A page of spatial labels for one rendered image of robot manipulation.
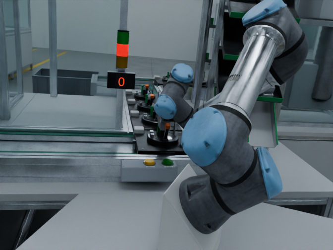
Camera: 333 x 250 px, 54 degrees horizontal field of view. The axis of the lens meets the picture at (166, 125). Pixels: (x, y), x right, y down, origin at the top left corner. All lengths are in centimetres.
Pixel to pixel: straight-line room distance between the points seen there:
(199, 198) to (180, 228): 9
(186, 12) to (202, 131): 1126
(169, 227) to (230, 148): 27
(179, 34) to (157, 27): 81
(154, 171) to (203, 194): 44
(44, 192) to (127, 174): 30
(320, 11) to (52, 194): 189
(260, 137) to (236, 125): 79
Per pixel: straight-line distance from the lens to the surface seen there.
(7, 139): 157
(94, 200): 119
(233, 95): 76
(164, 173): 122
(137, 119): 169
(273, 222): 121
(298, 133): 227
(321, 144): 240
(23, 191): 127
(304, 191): 148
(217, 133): 66
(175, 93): 107
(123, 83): 144
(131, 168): 120
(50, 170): 129
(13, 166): 131
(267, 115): 156
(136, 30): 1186
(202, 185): 82
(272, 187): 76
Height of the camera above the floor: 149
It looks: 19 degrees down
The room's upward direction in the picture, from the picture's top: 6 degrees clockwise
